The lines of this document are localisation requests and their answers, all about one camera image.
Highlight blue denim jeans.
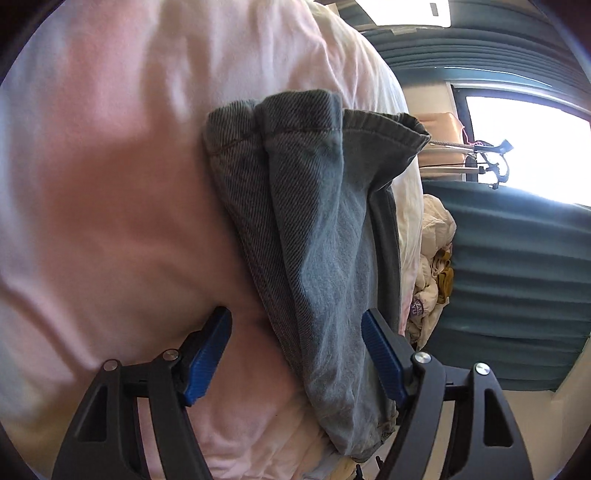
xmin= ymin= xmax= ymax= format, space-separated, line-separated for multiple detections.
xmin=204 ymin=90 xmax=429 ymax=461

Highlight teal curtain right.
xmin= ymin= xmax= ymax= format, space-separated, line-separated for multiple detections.
xmin=423 ymin=181 xmax=591 ymax=391

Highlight teal curtain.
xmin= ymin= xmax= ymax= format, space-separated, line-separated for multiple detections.
xmin=423 ymin=181 xmax=591 ymax=391
xmin=363 ymin=1 xmax=590 ymax=110

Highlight mustard yellow garment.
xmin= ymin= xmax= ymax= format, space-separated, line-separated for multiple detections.
xmin=432 ymin=249 xmax=455 ymax=304

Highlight pastel pink duvet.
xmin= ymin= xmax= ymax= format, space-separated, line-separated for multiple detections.
xmin=1 ymin=1 xmax=407 ymax=479

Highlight cream puffer jacket pile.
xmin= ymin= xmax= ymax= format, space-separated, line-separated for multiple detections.
xmin=406 ymin=194 xmax=457 ymax=350

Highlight silver tripod stand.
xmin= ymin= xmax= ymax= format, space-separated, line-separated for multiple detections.
xmin=419 ymin=140 xmax=514 ymax=190

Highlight beige hanging sweater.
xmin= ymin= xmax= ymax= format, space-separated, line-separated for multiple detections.
xmin=418 ymin=112 xmax=466 ymax=178

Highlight teal curtain left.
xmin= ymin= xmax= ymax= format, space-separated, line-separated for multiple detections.
xmin=363 ymin=1 xmax=590 ymax=110

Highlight white chair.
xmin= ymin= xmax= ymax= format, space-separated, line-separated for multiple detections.
xmin=356 ymin=0 xmax=452 ymax=28

